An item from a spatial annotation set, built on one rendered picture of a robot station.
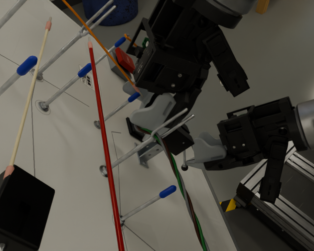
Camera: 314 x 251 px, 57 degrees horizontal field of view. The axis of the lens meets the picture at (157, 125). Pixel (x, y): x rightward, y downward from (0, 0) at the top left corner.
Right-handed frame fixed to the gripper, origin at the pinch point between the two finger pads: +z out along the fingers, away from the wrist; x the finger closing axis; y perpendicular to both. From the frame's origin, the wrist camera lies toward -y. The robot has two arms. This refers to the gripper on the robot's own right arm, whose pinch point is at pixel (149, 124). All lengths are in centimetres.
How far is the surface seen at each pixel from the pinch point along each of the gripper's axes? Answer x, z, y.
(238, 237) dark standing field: -15, 80, -99
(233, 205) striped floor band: -32, 78, -102
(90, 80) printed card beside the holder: -12.5, 3.9, 6.8
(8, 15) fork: -3.8, -8.3, 20.9
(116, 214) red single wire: 19.6, -9.0, 12.1
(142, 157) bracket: 0.5, 7.2, -2.3
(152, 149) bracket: 0.5, 5.0, -3.1
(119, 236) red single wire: 21.1, -8.9, 12.0
